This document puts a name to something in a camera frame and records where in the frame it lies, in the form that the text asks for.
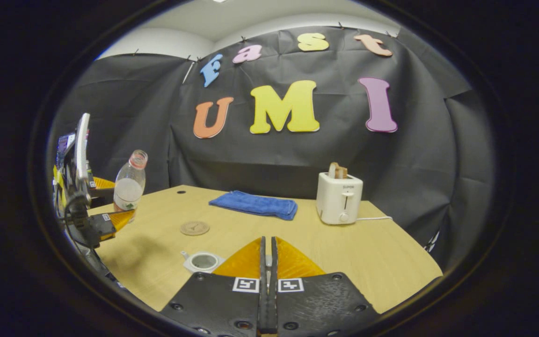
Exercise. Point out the round brown coaster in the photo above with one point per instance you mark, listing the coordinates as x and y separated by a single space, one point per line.
194 228

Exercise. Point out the blue towel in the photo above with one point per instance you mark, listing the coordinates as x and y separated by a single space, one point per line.
253 204

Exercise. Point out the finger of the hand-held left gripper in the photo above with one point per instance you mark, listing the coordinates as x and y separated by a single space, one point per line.
101 184
105 224

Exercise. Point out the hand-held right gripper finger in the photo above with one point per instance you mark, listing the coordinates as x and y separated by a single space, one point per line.
263 304
273 304

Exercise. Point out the white teacup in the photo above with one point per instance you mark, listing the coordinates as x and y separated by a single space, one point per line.
202 262

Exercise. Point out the clear plastic water bottle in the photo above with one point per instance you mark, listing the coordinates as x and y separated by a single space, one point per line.
129 187

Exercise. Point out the bread slice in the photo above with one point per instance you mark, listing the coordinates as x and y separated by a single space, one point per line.
332 169
341 172

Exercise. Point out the white toaster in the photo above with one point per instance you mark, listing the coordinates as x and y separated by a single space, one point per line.
337 201

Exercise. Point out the black backdrop cloth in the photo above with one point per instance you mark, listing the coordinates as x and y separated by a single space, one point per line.
344 154

